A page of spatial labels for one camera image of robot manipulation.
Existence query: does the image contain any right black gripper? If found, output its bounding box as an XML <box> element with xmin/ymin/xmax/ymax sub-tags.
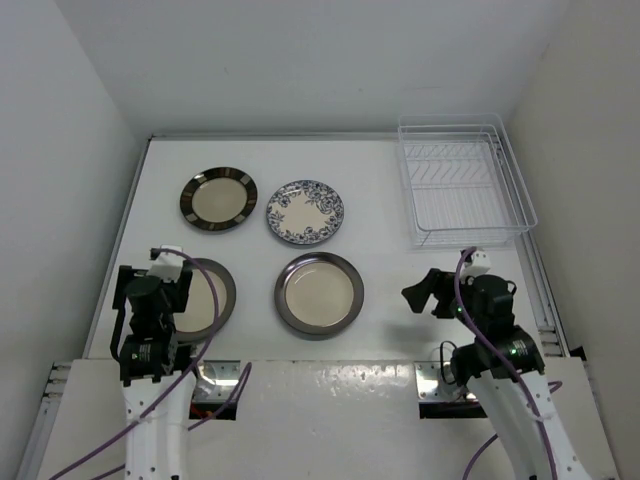
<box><xmin>400</xmin><ymin>267</ymin><xmax>483</xmax><ymax>334</ymax></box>

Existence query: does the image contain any grey rim plate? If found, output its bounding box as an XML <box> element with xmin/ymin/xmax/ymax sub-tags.
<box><xmin>174</xmin><ymin>258</ymin><xmax>237</xmax><ymax>344</ymax></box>
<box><xmin>273</xmin><ymin>252</ymin><xmax>365</xmax><ymax>338</ymax></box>

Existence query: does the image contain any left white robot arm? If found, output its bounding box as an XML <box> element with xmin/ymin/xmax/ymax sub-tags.
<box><xmin>110</xmin><ymin>263</ymin><xmax>197</xmax><ymax>479</ymax></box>

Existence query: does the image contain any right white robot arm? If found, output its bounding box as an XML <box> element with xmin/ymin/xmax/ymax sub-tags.
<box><xmin>401</xmin><ymin>269</ymin><xmax>590</xmax><ymax>479</ymax></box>

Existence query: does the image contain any brown striped rim plate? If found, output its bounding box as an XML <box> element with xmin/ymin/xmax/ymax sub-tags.
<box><xmin>179</xmin><ymin>166</ymin><xmax>258</xmax><ymax>233</ymax></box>

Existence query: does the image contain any blue floral plate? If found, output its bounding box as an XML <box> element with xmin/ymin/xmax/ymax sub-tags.
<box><xmin>266</xmin><ymin>180</ymin><xmax>345</xmax><ymax>246</ymax></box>

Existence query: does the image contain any white front board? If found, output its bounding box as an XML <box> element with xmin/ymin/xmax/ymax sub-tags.
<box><xmin>37</xmin><ymin>357</ymin><xmax>619</xmax><ymax>480</ymax></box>

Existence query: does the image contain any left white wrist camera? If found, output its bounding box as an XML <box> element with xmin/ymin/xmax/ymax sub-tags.
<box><xmin>147</xmin><ymin>245</ymin><xmax>183</xmax><ymax>283</ymax></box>

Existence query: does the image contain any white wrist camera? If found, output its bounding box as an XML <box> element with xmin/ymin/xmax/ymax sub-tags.
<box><xmin>461</xmin><ymin>249</ymin><xmax>491</xmax><ymax>279</ymax></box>
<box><xmin>147</xmin><ymin>245</ymin><xmax>183</xmax><ymax>283</ymax></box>

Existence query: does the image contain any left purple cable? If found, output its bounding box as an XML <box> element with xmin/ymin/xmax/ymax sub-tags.
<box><xmin>47</xmin><ymin>247</ymin><xmax>253</xmax><ymax>480</ymax></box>

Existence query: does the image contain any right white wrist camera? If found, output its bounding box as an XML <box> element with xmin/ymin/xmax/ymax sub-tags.
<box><xmin>461</xmin><ymin>249</ymin><xmax>491</xmax><ymax>279</ymax></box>

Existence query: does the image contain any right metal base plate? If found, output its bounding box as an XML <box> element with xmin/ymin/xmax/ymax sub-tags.
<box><xmin>414</xmin><ymin>361</ymin><xmax>477</xmax><ymax>404</ymax></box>

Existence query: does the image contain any metal base plate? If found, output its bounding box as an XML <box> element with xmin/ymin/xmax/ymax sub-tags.
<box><xmin>193</xmin><ymin>360</ymin><xmax>241</xmax><ymax>404</ymax></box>
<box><xmin>414</xmin><ymin>361</ymin><xmax>477</xmax><ymax>404</ymax></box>

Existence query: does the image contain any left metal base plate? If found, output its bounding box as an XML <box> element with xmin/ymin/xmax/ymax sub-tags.
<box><xmin>193</xmin><ymin>360</ymin><xmax>241</xmax><ymax>404</ymax></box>

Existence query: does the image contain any white wire dish rack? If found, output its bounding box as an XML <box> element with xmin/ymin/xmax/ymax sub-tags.
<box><xmin>397</xmin><ymin>113</ymin><xmax>538</xmax><ymax>249</ymax></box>

